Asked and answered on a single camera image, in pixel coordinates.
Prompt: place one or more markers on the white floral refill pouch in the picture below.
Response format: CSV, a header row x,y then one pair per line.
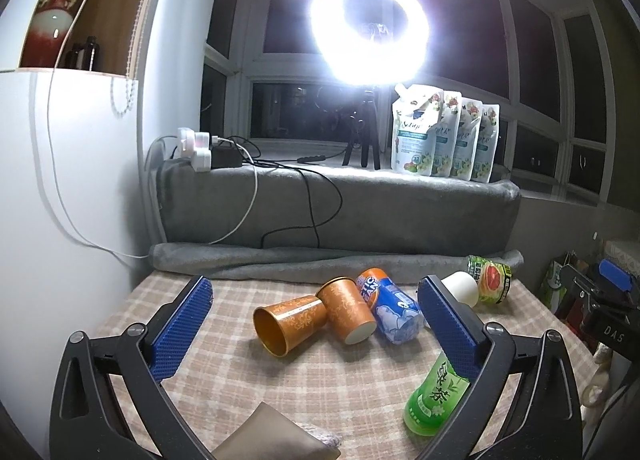
x,y
467,144
447,139
487,149
412,139

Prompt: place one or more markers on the checked tablecloth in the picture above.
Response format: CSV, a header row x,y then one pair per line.
x,y
310,380

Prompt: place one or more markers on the blue and orange drink bottle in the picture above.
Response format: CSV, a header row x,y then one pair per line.
x,y
392,310

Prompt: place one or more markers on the green tea bottle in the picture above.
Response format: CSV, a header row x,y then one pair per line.
x,y
436,402

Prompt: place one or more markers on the black power adapter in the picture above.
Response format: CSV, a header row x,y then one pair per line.
x,y
227,158

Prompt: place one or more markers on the beige cloth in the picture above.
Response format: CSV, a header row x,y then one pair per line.
x,y
602,380

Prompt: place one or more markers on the green snack packet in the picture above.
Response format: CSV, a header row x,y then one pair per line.
x,y
554,285

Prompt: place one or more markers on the tan cloth pouch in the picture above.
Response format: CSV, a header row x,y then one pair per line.
x,y
272,432

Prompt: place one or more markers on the black tripod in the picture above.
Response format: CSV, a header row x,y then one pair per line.
x,y
367,134

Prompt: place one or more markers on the red and white vase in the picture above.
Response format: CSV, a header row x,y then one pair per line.
x,y
52,14

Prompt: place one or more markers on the white paper cup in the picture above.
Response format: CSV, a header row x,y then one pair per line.
x,y
462,287

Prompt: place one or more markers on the white power strip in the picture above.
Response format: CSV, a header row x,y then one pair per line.
x,y
195,149

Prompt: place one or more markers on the grey blanket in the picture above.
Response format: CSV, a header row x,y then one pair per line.
x,y
390,220

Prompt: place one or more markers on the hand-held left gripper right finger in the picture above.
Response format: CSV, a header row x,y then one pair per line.
x,y
452,327

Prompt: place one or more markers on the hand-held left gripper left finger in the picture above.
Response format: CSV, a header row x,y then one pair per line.
x,y
182,327

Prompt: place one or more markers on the grapefruit label drink bottle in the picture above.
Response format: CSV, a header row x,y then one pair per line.
x,y
492,280

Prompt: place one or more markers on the orange patterned paper cup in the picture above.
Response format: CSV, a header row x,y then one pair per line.
x,y
345,307
287,322

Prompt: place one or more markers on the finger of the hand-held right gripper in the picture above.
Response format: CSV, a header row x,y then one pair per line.
x,y
615,274

